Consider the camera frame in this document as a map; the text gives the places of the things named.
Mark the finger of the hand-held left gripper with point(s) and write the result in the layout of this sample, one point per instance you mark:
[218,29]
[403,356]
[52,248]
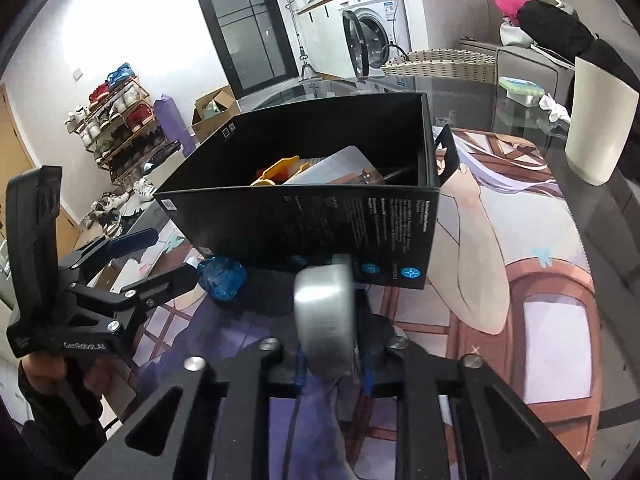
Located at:
[132,240]
[170,282]

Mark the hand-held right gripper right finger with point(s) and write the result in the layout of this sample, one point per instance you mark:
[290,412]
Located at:
[366,370]

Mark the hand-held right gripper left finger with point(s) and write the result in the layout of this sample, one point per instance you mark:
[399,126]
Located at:
[300,366]

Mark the black cardboard box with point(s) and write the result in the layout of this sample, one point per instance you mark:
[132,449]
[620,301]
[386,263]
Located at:
[250,225]

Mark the yellow clip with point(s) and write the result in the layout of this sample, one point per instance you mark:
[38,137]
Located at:
[277,170]

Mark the screwdriver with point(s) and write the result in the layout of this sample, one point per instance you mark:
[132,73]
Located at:
[395,175]

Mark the white charger plug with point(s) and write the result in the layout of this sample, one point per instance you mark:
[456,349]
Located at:
[340,162]

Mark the person's left forearm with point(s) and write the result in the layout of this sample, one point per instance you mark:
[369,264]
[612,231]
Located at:
[35,425]

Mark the person's left hand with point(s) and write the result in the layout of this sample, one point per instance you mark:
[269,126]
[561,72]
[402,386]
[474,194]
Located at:
[42,371]

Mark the pile of shoes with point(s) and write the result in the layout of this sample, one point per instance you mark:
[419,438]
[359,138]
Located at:
[110,207]

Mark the light blue wrapped candy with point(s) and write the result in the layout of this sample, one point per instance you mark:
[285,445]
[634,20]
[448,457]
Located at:
[222,277]

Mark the white storage box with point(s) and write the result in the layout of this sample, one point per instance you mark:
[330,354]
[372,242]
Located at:
[157,172]

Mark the shoe rack with shoes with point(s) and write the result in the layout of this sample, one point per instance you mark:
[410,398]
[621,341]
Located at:
[115,110]

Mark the wooden shoe rack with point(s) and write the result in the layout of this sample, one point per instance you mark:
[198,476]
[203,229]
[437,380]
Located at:
[145,105]

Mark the wooden door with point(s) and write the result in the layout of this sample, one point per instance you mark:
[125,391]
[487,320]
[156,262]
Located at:
[7,120]

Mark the brown cardboard box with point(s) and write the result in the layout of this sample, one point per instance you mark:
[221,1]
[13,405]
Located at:
[212,120]

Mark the black glass door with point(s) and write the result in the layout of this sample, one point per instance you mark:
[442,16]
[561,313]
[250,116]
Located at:
[240,35]

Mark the mop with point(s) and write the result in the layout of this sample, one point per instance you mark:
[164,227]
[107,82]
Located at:
[302,57]

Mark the white counter cabinet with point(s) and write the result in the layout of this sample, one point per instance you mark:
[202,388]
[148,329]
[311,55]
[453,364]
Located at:
[320,40]

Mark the wicker basket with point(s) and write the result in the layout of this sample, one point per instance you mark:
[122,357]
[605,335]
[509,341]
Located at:
[440,60]

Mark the green lid container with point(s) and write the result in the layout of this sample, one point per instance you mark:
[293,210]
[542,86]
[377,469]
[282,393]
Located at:
[520,89]

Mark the white tissue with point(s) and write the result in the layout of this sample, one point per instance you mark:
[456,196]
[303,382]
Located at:
[552,107]

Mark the white cup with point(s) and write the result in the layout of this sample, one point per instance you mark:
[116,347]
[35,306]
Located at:
[595,125]

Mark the grey sofa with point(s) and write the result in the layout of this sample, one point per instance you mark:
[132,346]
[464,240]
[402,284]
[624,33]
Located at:
[525,60]

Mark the white bag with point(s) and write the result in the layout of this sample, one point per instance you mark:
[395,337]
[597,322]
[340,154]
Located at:
[512,32]

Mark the black jacket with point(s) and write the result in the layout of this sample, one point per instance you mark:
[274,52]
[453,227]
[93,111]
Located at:
[555,30]

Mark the pink plush toy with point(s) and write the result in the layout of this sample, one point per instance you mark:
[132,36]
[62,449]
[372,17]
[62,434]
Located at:
[510,2]

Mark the wall switch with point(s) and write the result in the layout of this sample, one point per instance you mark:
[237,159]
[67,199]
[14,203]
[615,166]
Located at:
[76,73]

